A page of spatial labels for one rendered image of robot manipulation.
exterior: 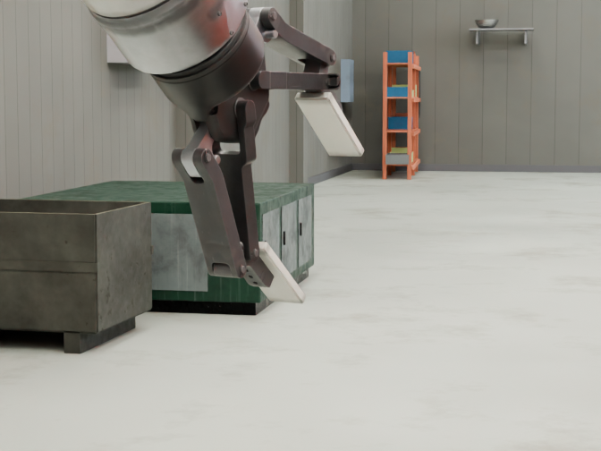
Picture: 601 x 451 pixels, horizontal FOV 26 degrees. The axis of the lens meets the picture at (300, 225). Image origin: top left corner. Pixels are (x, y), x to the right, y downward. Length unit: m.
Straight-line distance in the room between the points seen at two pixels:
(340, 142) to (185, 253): 6.67
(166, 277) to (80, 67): 2.49
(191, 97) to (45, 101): 8.23
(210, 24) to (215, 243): 0.16
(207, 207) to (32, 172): 8.00
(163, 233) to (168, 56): 6.89
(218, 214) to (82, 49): 8.91
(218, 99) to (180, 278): 6.86
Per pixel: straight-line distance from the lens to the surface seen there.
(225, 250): 0.87
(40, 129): 8.98
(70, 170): 9.49
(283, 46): 0.94
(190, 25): 0.79
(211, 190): 0.85
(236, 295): 7.63
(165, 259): 7.70
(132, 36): 0.80
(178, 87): 0.84
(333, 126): 0.99
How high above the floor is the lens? 1.29
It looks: 6 degrees down
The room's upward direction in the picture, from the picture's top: straight up
